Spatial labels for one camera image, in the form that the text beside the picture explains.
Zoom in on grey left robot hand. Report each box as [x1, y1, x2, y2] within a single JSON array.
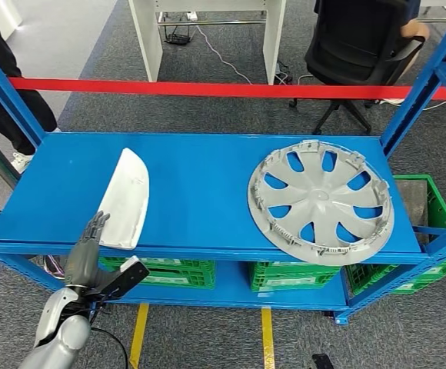
[[64, 211, 122, 292]]

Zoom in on white plastic car part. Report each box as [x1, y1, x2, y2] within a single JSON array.
[[97, 148, 150, 251]]

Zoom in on blue metal shelf rack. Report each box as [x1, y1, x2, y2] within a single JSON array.
[[0, 0, 446, 327]]

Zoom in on chrome stanchion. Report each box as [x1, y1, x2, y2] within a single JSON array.
[[0, 127, 69, 280]]

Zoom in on green plastic crate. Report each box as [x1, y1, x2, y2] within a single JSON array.
[[249, 261, 341, 280], [390, 281, 443, 297], [141, 272, 217, 291], [347, 175, 446, 288], [250, 276, 337, 293], [99, 256, 217, 277]]

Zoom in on standing person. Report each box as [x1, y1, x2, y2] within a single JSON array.
[[0, 19, 61, 175]]

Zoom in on white desk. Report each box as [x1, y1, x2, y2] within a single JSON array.
[[417, 0, 446, 70], [128, 0, 287, 86]]

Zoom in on red barrier belt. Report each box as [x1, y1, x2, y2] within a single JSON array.
[[0, 77, 446, 128]]

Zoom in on black router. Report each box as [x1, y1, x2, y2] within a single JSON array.
[[164, 24, 192, 46]]

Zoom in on grey wheel hubcap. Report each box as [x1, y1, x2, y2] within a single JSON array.
[[246, 140, 395, 267]]

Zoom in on black robot foot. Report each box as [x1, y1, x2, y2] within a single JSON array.
[[311, 352, 335, 369]]

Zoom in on black office chair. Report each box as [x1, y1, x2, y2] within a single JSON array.
[[289, 0, 427, 136]]

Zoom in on seated person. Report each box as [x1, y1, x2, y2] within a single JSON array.
[[314, 0, 431, 42]]

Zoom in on black camera cable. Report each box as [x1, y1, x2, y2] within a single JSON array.
[[90, 325, 129, 369]]

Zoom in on black power strip cables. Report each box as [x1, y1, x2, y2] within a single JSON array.
[[274, 60, 296, 85]]

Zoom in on white extension cable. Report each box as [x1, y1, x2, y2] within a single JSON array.
[[379, 96, 446, 120]]

